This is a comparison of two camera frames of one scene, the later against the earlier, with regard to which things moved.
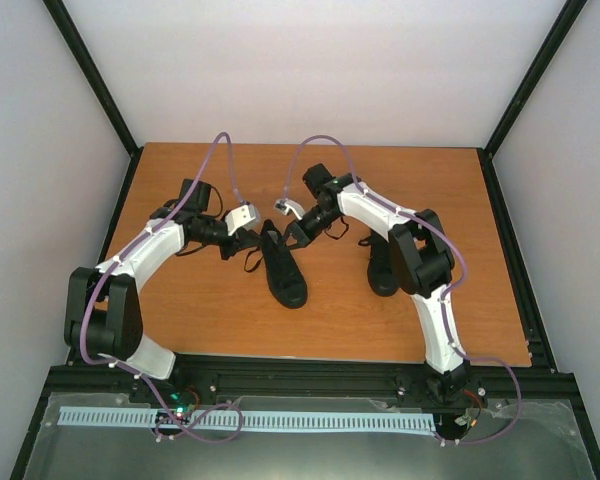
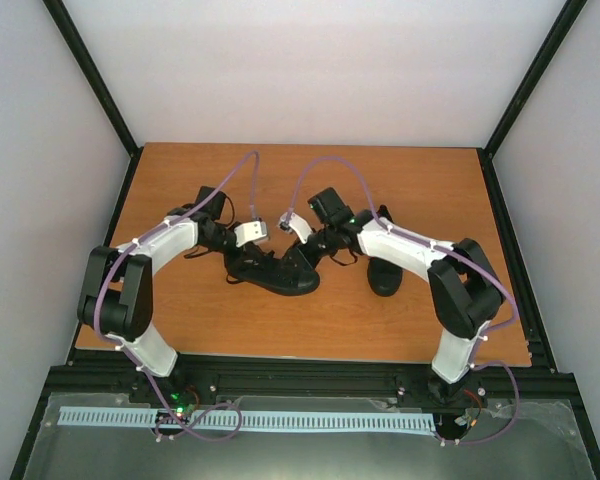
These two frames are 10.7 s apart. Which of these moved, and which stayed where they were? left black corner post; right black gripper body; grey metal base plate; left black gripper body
Moved: left black gripper body; right black gripper body
Stayed: grey metal base plate; left black corner post
